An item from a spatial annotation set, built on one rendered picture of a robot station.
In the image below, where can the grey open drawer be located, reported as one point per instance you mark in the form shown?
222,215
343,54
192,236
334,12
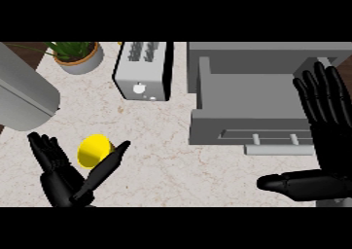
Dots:
251,94

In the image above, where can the silver toaster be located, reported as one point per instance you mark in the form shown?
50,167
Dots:
143,73

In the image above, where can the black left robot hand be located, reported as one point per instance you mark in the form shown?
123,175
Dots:
62,181

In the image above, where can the yellow cup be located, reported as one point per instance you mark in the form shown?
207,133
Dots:
93,151

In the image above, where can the potted green plant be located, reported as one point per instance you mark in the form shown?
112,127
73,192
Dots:
77,55

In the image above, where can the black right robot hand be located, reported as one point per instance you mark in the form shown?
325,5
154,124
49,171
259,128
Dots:
333,142

